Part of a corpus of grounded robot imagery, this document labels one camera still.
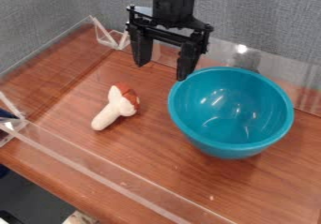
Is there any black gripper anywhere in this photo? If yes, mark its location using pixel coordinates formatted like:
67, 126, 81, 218
128, 0, 213, 81

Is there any white brown toy mushroom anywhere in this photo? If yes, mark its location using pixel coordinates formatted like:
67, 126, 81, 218
91, 82, 141, 130

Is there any blue plastic bowl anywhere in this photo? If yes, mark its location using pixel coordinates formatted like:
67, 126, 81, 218
169, 67, 295, 159

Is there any clear acrylic back barrier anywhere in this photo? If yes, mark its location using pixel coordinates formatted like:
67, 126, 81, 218
125, 15, 321, 118

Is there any clear acrylic barrier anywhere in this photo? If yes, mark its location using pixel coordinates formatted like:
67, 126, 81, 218
0, 118, 321, 224
0, 15, 93, 77
125, 15, 321, 118

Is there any clear acrylic left barrier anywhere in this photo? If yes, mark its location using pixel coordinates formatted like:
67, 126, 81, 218
0, 15, 93, 77

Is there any clear acrylic front barrier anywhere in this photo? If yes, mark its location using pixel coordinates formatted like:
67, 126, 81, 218
0, 118, 321, 224

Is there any clear acrylic corner bracket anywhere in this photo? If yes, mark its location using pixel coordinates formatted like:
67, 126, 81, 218
90, 17, 132, 52

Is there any clear acrylic left bracket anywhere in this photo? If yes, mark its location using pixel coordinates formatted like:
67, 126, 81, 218
0, 91, 27, 148

